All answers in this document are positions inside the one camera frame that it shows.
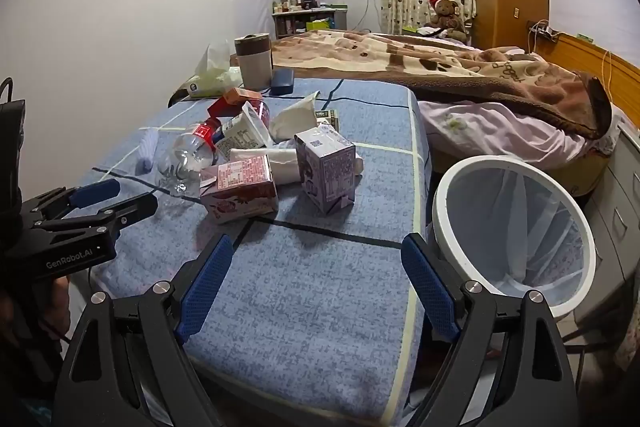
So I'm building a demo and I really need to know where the wooden headboard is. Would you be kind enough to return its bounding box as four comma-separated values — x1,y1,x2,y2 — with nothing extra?
525,29,640,128

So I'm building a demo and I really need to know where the white printed carton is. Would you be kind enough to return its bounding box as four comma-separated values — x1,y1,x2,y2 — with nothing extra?
220,101,275,152

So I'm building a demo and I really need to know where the teddy bear with red hat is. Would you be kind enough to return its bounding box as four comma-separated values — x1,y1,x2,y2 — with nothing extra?
424,0,468,42

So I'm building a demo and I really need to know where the purple printed box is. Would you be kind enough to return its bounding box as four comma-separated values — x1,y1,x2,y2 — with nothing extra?
293,125,357,215

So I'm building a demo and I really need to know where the white round waste bin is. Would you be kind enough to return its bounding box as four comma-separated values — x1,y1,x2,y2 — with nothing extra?
431,155,597,320

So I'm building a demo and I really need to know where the white cable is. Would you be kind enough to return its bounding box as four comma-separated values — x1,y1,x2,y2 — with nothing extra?
601,48,613,102

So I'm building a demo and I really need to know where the yellow bed base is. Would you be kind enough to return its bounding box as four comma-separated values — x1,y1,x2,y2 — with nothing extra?
545,147,618,198

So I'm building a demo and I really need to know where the beige tissue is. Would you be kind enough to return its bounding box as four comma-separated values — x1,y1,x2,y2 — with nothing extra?
270,91,321,142

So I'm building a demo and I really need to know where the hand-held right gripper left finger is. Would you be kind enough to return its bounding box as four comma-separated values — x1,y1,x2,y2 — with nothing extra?
52,234,234,427

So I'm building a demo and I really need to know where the blue checked table cloth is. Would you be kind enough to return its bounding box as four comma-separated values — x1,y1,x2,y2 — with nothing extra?
75,78,433,425

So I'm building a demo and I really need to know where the dark blue glasses case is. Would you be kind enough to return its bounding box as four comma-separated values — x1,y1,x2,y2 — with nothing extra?
270,68,295,96

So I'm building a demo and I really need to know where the orange tablet box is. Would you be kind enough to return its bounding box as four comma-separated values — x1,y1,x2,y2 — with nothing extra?
223,87,263,105

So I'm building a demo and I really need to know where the red cartoon drink can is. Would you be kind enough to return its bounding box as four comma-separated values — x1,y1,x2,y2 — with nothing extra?
207,98,272,128

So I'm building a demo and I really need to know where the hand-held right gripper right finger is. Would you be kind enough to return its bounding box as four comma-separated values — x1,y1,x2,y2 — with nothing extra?
401,232,581,427

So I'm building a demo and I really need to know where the white paper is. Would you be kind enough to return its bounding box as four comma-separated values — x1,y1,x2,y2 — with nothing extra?
229,146,301,185

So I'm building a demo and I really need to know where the pink drink carton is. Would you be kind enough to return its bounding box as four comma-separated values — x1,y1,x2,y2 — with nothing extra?
200,155,279,225

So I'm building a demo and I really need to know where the clear plastic bottle red label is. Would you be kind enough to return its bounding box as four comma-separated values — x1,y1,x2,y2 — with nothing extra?
156,117,224,198

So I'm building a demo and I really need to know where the beige and brown cup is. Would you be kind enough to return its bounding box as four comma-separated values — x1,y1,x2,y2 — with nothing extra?
234,33,274,90

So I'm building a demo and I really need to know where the brown printed blanket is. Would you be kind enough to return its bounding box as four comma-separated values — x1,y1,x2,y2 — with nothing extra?
230,28,613,140

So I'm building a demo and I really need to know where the grey desk shelf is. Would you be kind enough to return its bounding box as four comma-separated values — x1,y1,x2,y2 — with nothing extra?
271,4,349,40

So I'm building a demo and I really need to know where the tissue box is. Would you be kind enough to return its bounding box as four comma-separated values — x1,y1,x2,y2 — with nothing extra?
187,43,243,98

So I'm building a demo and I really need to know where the grey drawer cabinet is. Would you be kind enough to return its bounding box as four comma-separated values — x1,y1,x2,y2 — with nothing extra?
582,117,640,323

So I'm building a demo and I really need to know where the green and white small box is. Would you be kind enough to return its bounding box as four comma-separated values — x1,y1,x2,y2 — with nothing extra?
314,108,341,132

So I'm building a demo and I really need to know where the power strip with chargers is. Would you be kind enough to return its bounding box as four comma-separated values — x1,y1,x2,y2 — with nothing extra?
526,19,561,42

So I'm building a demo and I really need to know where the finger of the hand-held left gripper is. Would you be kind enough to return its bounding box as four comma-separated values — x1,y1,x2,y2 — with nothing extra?
32,193,159,238
22,178,121,220

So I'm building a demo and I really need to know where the pink bed sheet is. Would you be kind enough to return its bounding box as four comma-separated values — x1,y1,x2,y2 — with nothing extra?
417,99,621,168

